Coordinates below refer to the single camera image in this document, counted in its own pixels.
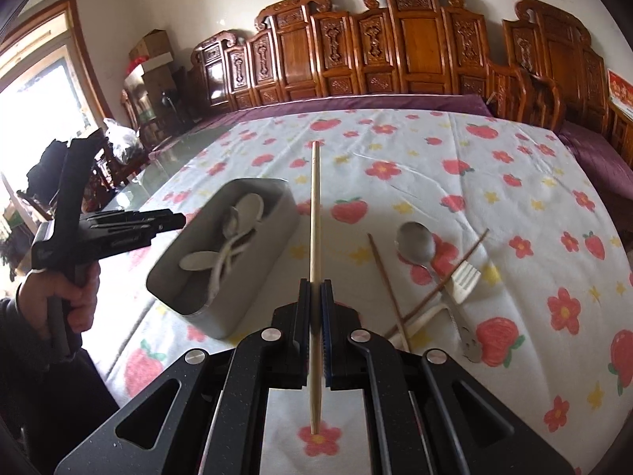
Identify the metal rectangular container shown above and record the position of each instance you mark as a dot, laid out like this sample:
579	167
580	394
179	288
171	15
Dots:
247	287

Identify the red flower bunch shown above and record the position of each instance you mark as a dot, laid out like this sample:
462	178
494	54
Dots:
133	67

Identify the square purple seat cushion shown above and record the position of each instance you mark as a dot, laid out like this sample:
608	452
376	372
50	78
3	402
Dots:
593	158

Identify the cream plastic fork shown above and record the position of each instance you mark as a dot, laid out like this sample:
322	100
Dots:
467	277

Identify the carved wooden armchair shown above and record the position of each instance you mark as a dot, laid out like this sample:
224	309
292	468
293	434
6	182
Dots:
559	39

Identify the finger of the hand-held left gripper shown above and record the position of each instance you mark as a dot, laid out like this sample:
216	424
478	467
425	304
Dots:
163	226
148	216

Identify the person's left forearm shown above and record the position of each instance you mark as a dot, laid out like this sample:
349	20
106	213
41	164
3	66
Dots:
29	381

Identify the long purple seat cushion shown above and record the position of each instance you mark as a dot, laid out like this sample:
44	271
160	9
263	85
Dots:
346	104

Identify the wooden door frame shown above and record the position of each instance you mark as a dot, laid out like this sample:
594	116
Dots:
81	44

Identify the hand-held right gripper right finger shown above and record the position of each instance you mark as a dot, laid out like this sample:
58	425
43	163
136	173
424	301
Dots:
326	316

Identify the strawberry print tablecloth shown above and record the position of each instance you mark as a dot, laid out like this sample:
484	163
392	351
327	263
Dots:
420	168

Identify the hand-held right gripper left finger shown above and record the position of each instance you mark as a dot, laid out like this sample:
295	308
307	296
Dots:
304	316

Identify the brown cardboard box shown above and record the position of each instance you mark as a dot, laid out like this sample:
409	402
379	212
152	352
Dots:
153	44

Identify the carved wooden sofa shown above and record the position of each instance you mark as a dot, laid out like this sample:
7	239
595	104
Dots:
420	44

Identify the carved wooden chair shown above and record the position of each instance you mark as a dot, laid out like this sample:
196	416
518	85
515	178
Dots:
99	178

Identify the clear plastic bag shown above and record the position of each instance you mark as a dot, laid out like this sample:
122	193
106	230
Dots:
121	138

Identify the light wooden chopstick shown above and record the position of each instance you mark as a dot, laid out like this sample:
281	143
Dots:
315	208

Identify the metal spoon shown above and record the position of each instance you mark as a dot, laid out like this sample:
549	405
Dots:
416	242

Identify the black cloth pile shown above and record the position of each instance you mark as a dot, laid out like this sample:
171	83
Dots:
47	168

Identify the stacked cardboard boxes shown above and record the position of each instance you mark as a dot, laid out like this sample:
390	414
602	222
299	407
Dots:
158	62

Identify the person's left hand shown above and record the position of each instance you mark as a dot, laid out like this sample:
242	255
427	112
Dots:
86	302

